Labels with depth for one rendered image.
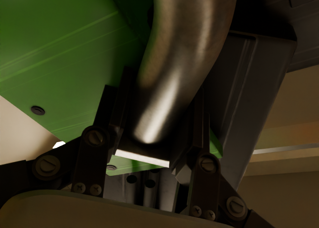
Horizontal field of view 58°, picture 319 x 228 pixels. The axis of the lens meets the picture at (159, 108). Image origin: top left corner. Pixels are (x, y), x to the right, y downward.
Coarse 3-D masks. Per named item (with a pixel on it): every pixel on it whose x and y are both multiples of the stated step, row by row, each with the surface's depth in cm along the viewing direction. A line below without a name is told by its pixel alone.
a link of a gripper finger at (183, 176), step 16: (192, 112) 14; (208, 112) 16; (176, 128) 16; (192, 128) 14; (208, 128) 15; (176, 144) 15; (192, 144) 13; (208, 144) 14; (176, 160) 15; (192, 160) 14; (176, 176) 14; (224, 192) 13; (224, 208) 13; (240, 208) 13
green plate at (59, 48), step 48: (0, 0) 14; (48, 0) 14; (96, 0) 13; (144, 0) 20; (0, 48) 16; (48, 48) 16; (96, 48) 16; (144, 48) 15; (48, 96) 19; (96, 96) 19
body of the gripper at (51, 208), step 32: (32, 192) 10; (64, 192) 10; (0, 224) 9; (32, 224) 9; (64, 224) 9; (96, 224) 9; (128, 224) 10; (160, 224) 10; (192, 224) 10; (224, 224) 11
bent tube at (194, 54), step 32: (160, 0) 10; (192, 0) 9; (224, 0) 9; (160, 32) 11; (192, 32) 10; (224, 32) 10; (160, 64) 12; (192, 64) 11; (160, 96) 13; (192, 96) 13; (128, 128) 16; (160, 128) 15; (160, 160) 16
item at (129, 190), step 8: (128, 176) 26; (136, 176) 27; (152, 176) 26; (128, 184) 25; (136, 184) 26; (152, 184) 25; (128, 192) 26; (136, 192) 27; (144, 192) 26; (152, 192) 25; (128, 200) 27; (136, 200) 29; (144, 200) 26; (152, 200) 26
